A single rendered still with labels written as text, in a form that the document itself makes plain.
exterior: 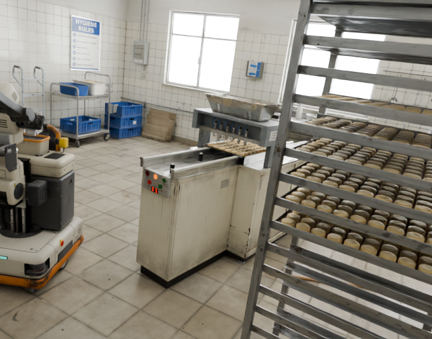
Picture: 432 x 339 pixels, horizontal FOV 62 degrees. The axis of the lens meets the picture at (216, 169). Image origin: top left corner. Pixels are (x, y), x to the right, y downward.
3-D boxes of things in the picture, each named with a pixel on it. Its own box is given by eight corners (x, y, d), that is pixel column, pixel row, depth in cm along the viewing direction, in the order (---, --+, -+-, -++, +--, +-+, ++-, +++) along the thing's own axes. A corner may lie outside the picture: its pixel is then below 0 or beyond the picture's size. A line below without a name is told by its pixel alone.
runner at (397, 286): (287, 251, 173) (289, 245, 172) (289, 248, 175) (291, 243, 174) (440, 309, 143) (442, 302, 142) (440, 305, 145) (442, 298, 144)
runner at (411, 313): (284, 267, 175) (285, 261, 174) (286, 265, 178) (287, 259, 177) (433, 327, 145) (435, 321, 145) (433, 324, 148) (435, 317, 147)
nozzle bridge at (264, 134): (212, 144, 339) (217, 107, 329) (280, 164, 298) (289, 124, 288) (189, 147, 313) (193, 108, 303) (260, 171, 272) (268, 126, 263)
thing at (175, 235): (195, 243, 327) (207, 146, 302) (225, 258, 308) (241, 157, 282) (134, 272, 273) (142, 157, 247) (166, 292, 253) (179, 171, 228)
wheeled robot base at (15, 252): (9, 231, 297) (7, 203, 290) (85, 243, 296) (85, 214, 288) (-55, 278, 233) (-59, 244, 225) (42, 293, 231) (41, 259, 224)
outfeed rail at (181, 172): (304, 146, 385) (305, 140, 383) (306, 146, 383) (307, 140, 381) (169, 178, 229) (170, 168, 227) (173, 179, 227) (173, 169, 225)
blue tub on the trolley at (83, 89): (71, 92, 594) (71, 82, 589) (90, 95, 579) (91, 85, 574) (56, 92, 567) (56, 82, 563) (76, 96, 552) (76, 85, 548)
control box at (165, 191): (146, 186, 250) (147, 167, 246) (171, 197, 237) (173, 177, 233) (142, 187, 247) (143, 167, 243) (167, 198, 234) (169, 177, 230)
